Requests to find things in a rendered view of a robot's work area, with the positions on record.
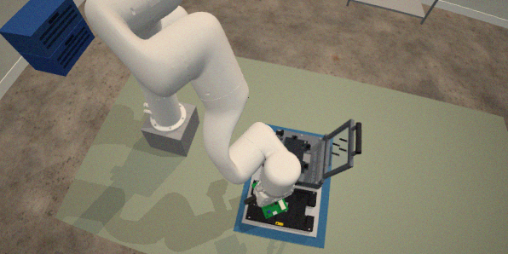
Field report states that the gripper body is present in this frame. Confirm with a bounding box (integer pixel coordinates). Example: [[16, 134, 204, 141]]
[[253, 181, 295, 207]]

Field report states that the green circuit board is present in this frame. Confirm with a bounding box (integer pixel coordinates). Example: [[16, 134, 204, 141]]
[[252, 182, 288, 219]]

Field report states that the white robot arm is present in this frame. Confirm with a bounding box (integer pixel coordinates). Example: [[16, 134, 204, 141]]
[[84, 0, 301, 199]]

